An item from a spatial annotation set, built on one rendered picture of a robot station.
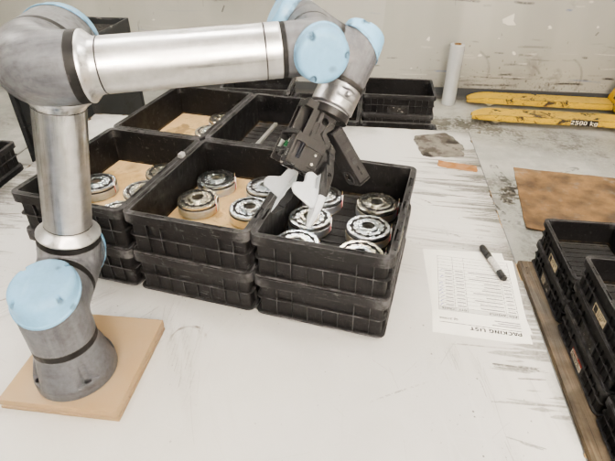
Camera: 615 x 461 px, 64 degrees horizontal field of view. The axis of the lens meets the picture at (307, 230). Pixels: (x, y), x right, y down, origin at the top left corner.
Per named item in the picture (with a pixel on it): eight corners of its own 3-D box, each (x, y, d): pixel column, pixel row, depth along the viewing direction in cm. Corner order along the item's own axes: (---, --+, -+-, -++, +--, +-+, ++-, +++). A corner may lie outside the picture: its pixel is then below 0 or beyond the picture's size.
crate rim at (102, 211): (121, 220, 108) (118, 211, 106) (10, 200, 115) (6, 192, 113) (203, 146, 139) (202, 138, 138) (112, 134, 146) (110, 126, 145)
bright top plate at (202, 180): (227, 191, 128) (227, 188, 128) (191, 187, 130) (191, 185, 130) (240, 173, 136) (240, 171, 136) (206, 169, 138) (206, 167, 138)
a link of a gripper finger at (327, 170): (306, 201, 79) (309, 160, 84) (314, 206, 80) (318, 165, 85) (323, 188, 76) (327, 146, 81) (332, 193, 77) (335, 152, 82)
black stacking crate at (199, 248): (250, 279, 106) (246, 236, 100) (131, 255, 113) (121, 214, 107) (303, 190, 137) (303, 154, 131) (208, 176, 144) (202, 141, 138)
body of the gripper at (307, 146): (267, 160, 84) (296, 97, 84) (307, 181, 88) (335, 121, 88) (285, 164, 77) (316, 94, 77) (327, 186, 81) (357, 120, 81)
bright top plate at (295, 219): (320, 234, 112) (320, 232, 112) (281, 224, 115) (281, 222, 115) (337, 212, 119) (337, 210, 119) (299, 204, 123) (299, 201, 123)
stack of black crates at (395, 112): (422, 149, 312) (432, 79, 287) (426, 171, 288) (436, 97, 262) (359, 145, 316) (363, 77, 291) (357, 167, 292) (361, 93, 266)
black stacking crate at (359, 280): (388, 306, 99) (393, 262, 93) (252, 279, 106) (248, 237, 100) (411, 207, 130) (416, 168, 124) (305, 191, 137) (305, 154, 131)
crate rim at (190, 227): (247, 244, 101) (247, 234, 99) (121, 220, 108) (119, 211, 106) (304, 159, 132) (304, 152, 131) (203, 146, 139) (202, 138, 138)
